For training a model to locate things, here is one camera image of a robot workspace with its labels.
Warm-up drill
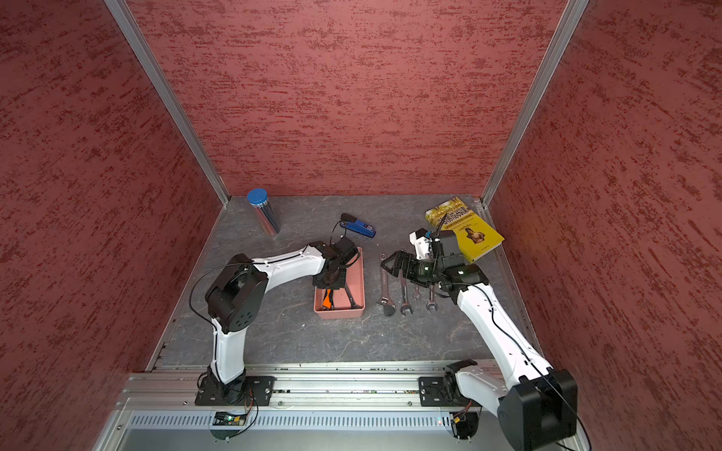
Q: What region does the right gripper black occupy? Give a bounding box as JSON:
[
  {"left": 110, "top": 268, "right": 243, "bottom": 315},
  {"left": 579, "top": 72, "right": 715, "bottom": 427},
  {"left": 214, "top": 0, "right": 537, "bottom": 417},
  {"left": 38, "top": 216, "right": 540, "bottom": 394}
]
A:
[{"left": 380, "top": 250, "right": 443, "bottom": 286}]

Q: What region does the long silver combination wrench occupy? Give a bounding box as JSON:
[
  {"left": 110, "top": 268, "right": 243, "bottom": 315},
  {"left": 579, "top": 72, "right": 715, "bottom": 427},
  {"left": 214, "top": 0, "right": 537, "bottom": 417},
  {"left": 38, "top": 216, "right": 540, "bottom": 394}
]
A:
[{"left": 377, "top": 266, "right": 396, "bottom": 317}]

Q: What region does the thin silver wrench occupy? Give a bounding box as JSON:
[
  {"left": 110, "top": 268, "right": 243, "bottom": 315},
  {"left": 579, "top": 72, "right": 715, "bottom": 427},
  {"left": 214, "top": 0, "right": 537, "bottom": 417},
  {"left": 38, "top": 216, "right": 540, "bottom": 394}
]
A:
[{"left": 399, "top": 275, "right": 413, "bottom": 317}]

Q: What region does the large 16mm combination wrench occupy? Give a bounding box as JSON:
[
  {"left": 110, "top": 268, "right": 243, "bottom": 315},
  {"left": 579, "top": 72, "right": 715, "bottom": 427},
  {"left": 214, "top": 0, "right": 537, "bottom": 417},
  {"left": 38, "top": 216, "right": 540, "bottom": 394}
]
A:
[{"left": 344, "top": 285, "right": 360, "bottom": 309}]

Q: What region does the pink storage box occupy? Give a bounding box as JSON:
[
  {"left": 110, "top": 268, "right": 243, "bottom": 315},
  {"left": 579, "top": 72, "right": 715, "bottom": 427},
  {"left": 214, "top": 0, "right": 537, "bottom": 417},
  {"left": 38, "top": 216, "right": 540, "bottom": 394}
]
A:
[{"left": 314, "top": 247, "right": 366, "bottom": 321}]

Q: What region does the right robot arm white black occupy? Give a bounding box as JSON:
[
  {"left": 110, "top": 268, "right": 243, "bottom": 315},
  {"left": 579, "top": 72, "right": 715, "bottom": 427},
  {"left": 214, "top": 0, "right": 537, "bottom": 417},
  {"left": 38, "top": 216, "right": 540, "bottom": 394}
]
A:
[{"left": 381, "top": 251, "right": 580, "bottom": 450}]

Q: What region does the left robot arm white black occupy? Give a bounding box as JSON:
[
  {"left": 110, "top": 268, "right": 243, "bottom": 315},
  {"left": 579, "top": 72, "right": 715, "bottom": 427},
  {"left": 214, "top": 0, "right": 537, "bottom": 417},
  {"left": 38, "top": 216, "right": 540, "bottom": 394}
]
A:
[{"left": 205, "top": 238, "right": 365, "bottom": 392}]

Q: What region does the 13mm silver wrench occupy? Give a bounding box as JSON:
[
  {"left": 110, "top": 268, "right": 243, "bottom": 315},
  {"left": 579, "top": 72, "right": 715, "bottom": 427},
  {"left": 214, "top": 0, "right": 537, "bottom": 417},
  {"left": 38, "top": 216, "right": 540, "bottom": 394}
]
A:
[{"left": 426, "top": 286, "right": 438, "bottom": 313}]

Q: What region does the blue stapler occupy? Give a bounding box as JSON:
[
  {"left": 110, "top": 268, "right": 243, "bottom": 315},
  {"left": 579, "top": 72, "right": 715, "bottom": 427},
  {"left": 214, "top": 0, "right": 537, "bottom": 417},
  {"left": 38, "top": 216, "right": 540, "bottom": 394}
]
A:
[{"left": 340, "top": 213, "right": 376, "bottom": 238}]

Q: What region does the yellow book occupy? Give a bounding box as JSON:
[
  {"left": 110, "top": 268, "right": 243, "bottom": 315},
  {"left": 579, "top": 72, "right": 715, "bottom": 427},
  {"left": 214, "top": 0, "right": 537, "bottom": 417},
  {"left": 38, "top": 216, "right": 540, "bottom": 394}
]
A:
[{"left": 425, "top": 197, "right": 504, "bottom": 263}]

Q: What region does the blue capped clear tube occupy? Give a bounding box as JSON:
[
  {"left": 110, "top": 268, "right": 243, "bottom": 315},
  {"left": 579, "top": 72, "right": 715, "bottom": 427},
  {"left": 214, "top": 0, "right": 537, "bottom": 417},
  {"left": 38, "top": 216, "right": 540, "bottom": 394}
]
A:
[{"left": 246, "top": 188, "right": 280, "bottom": 237}]

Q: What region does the right control board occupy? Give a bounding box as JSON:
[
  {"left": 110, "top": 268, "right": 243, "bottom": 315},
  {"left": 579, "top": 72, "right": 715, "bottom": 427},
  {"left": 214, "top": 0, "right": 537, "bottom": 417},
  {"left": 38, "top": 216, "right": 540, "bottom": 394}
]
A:
[{"left": 450, "top": 412, "right": 479, "bottom": 441}]

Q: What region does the control board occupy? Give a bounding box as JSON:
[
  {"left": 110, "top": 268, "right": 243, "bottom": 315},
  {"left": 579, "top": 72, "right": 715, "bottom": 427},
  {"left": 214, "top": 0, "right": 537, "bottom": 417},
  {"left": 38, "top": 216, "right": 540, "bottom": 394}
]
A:
[
  {"left": 450, "top": 412, "right": 479, "bottom": 441},
  {"left": 210, "top": 412, "right": 248, "bottom": 441}
]

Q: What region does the left control board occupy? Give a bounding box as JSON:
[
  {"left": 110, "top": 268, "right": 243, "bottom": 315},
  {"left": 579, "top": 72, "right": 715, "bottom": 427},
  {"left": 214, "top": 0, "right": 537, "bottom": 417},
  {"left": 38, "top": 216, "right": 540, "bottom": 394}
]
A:
[{"left": 210, "top": 412, "right": 248, "bottom": 441}]

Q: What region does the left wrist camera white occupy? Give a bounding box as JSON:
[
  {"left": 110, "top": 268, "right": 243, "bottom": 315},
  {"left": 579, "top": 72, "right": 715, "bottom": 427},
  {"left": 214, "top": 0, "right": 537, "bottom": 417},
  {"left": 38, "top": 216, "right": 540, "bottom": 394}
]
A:
[{"left": 331, "top": 237, "right": 358, "bottom": 265}]

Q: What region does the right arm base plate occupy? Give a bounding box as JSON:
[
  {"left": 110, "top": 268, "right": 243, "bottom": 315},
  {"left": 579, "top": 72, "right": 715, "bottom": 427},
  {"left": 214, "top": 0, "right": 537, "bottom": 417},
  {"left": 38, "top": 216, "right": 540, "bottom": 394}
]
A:
[{"left": 417, "top": 376, "right": 469, "bottom": 408}]

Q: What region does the aluminium front rail frame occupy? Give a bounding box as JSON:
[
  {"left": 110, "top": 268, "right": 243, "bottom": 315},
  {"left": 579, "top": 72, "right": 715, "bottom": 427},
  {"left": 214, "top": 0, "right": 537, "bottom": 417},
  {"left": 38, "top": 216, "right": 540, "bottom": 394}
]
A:
[{"left": 92, "top": 360, "right": 593, "bottom": 451}]

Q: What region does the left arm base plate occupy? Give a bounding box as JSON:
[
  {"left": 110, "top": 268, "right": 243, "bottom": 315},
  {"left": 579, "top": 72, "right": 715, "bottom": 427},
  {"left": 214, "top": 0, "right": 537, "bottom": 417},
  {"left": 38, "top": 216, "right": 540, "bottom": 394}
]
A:
[{"left": 195, "top": 373, "right": 276, "bottom": 407}]

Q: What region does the right corner aluminium post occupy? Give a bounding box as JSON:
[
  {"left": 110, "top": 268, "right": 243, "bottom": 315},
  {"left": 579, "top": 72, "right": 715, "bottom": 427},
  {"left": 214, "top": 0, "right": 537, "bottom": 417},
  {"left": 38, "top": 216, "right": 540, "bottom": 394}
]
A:
[{"left": 481, "top": 0, "right": 590, "bottom": 210}]

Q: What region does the corner aluminium post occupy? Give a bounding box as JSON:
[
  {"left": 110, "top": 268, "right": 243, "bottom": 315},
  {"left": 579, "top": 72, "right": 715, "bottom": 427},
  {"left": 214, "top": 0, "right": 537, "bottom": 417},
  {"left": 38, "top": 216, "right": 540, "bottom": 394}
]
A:
[
  {"left": 105, "top": 0, "right": 231, "bottom": 208},
  {"left": 481, "top": 0, "right": 590, "bottom": 210}
]

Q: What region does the left corner aluminium post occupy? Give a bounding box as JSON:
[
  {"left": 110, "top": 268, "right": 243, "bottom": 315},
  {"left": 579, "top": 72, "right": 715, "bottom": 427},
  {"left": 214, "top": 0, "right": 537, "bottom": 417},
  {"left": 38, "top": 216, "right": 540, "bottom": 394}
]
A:
[{"left": 105, "top": 0, "right": 231, "bottom": 208}]

